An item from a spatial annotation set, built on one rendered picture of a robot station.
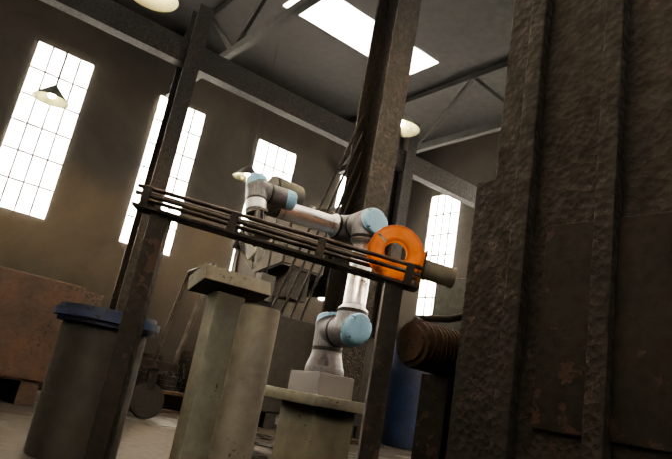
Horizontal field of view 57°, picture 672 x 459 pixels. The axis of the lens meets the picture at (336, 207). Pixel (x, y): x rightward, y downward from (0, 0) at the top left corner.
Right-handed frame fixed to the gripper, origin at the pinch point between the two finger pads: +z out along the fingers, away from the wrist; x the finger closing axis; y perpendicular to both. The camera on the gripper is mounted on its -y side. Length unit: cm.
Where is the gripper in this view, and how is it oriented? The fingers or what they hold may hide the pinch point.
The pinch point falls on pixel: (251, 266)
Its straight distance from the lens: 210.6
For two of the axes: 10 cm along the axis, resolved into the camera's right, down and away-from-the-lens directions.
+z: 0.5, 8.4, -5.4
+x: 7.7, 3.1, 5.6
